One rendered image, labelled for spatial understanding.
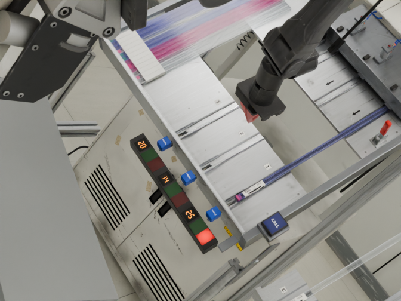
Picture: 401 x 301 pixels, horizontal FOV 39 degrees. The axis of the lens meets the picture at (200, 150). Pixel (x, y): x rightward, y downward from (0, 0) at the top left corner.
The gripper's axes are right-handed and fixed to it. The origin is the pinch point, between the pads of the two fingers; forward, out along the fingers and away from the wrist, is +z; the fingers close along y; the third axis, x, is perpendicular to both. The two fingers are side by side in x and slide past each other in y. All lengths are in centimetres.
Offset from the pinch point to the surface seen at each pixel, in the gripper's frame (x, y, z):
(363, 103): -37.5, -5.3, 9.9
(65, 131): 22, 50, 57
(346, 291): -94, -37, 176
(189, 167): 11.4, 3.3, 18.1
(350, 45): -41.4, 8.5, 3.2
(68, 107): 1, 91, 110
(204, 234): 17.7, -13.5, 18.5
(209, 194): 11.3, -5.5, 18.0
